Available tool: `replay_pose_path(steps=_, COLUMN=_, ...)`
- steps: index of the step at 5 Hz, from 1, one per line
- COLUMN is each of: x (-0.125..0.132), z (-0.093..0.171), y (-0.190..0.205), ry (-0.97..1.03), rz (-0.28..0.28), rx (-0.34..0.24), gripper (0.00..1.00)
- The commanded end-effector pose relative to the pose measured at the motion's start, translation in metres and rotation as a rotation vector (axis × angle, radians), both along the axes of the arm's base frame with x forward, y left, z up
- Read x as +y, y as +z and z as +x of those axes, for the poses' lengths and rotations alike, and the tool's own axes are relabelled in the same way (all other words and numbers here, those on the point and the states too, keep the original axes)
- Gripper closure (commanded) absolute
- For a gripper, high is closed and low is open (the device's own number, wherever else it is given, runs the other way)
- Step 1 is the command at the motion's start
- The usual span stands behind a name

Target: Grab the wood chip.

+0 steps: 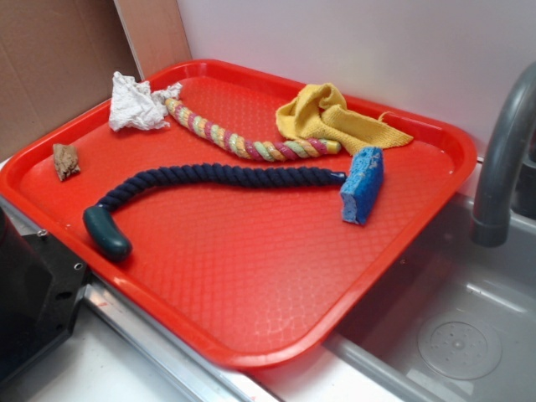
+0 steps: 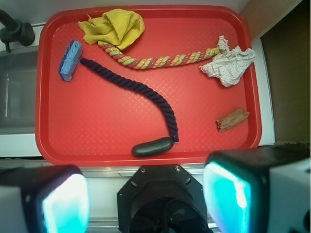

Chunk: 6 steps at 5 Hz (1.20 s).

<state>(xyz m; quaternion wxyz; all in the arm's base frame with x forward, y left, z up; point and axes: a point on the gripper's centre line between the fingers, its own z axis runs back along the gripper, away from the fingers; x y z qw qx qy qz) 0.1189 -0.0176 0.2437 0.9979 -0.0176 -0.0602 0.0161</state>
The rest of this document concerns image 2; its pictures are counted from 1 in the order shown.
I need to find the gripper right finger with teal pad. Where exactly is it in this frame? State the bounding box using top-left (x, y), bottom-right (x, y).
top-left (203, 146), bottom-right (311, 233)

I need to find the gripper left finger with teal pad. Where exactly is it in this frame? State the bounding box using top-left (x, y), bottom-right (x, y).
top-left (0, 165), bottom-right (90, 233)

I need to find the brown wood chip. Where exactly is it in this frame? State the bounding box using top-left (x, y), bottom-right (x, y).
top-left (216, 109), bottom-right (250, 132)

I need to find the dark green oblong stone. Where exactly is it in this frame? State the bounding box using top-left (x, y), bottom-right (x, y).
top-left (132, 137), bottom-right (174, 158)

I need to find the crumpled white paper towel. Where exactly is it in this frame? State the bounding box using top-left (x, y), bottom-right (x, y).
top-left (199, 35), bottom-right (256, 87)

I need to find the metal sink basin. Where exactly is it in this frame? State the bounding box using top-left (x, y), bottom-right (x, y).
top-left (0, 49), bottom-right (38, 134)

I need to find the blue sponge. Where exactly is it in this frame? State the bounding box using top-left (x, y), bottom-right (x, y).
top-left (58, 40), bottom-right (83, 82)

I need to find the red plastic tray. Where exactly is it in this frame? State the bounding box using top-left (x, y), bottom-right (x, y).
top-left (35, 7), bottom-right (262, 166)

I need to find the black faucet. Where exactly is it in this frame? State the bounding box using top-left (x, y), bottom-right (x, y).
top-left (0, 10), bottom-right (35, 53)

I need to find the yellow cloth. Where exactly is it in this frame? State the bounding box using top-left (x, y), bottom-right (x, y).
top-left (78, 9), bottom-right (145, 50)

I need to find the black octagonal mount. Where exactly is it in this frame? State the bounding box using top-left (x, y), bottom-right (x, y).
top-left (117, 165), bottom-right (212, 233)

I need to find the dark purple twisted rope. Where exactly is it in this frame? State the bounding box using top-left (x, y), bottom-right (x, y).
top-left (80, 57), bottom-right (181, 144)

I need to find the multicolour twisted rope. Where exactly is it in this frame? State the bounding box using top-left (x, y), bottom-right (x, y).
top-left (97, 40), bottom-right (220, 70)

